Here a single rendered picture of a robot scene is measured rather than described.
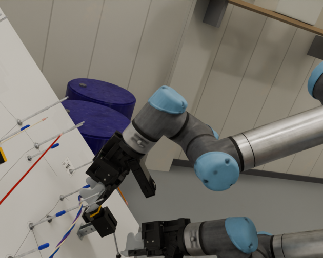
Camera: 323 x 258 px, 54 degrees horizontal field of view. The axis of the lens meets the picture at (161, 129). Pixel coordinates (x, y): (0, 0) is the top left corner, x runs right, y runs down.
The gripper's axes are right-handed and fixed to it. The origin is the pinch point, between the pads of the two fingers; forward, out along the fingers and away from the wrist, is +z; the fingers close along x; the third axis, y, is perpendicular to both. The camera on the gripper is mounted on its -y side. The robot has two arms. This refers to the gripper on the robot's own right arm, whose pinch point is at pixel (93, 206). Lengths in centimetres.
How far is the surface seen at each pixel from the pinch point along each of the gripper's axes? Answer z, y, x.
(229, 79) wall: -30, -77, -274
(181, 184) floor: 81, -100, -225
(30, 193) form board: 1.1, 14.2, 7.3
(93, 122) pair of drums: 33, 12, -114
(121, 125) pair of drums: 26, -4, -123
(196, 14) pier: -56, -4, -235
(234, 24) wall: -74, -42, -267
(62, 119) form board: -1.8, 20.4, -25.5
